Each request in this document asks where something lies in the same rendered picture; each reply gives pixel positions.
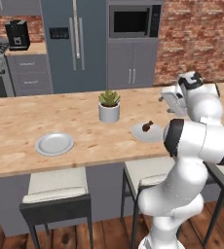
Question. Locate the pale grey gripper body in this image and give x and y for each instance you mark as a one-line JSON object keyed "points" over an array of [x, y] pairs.
{"points": [[175, 99]]}

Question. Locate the grey drawer cabinet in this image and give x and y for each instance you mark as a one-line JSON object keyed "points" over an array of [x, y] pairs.
{"points": [[29, 74]]}

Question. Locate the grey wall cupboard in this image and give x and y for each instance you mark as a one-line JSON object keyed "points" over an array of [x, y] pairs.
{"points": [[19, 7]]}

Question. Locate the grey counter island base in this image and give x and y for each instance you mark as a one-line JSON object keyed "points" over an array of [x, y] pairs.
{"points": [[105, 191]]}

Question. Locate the grey fridge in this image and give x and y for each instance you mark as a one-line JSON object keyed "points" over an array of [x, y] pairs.
{"points": [[73, 45]]}

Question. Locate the green plant in white pot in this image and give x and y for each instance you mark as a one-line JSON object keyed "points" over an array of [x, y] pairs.
{"points": [[109, 112]]}

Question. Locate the brown chicken drumstick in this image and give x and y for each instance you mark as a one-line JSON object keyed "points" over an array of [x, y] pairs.
{"points": [[146, 126]]}

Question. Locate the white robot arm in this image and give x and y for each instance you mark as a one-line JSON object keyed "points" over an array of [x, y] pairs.
{"points": [[188, 152]]}

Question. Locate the grey cupboard with two doors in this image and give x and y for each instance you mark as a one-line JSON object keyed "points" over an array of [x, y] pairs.
{"points": [[131, 63]]}

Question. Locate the black coffee machine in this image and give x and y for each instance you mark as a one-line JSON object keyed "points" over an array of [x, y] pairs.
{"points": [[17, 35]]}

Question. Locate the grey round plate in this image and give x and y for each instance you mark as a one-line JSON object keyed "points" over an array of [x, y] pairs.
{"points": [[151, 135], [54, 144]]}

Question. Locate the grey microwave oven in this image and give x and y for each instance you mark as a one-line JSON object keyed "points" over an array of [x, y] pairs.
{"points": [[135, 21]]}

